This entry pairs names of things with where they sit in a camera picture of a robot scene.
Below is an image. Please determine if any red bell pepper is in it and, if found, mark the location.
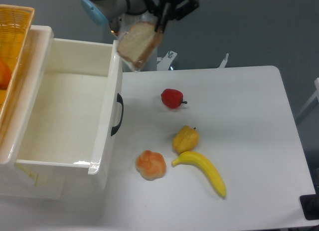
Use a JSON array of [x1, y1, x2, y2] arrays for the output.
[[161, 88, 188, 109]]

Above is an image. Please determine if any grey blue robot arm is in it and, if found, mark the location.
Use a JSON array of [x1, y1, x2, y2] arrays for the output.
[[80, 0, 199, 33]]

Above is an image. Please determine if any white metal bracket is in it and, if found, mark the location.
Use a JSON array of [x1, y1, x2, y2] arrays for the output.
[[157, 51, 177, 71]]

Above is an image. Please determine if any yellow banana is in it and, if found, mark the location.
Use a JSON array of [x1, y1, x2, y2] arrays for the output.
[[171, 151, 226, 199]]

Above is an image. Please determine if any black device at table edge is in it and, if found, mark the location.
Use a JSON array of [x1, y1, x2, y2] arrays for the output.
[[300, 194, 319, 221]]

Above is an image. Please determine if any black drawer handle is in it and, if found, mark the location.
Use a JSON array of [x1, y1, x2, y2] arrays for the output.
[[111, 93, 124, 136]]

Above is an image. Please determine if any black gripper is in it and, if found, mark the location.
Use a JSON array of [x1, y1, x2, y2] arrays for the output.
[[144, 0, 199, 33]]

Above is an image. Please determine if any yellow plastic basket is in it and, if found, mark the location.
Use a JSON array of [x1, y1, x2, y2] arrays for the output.
[[0, 4, 35, 122]]

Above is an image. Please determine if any white frame at right edge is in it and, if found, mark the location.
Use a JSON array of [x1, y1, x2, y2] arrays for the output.
[[295, 78, 319, 125]]

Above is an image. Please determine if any toast slice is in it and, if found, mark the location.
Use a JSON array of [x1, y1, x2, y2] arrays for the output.
[[117, 21, 162, 69]]

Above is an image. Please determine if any white drawer cabinet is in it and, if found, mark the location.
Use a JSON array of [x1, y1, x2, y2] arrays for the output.
[[0, 25, 64, 200]]

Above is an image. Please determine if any yellow bell pepper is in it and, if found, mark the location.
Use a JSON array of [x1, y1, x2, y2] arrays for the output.
[[172, 125, 200, 154]]

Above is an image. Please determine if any orange fruit in basket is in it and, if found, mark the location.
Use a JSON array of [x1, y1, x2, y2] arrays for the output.
[[0, 59, 12, 90]]

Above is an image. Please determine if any open upper white drawer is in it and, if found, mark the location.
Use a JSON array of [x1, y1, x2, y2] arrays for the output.
[[17, 38, 123, 190]]

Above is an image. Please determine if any orange knotted bread roll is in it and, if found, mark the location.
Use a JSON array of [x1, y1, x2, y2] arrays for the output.
[[135, 150, 166, 181]]

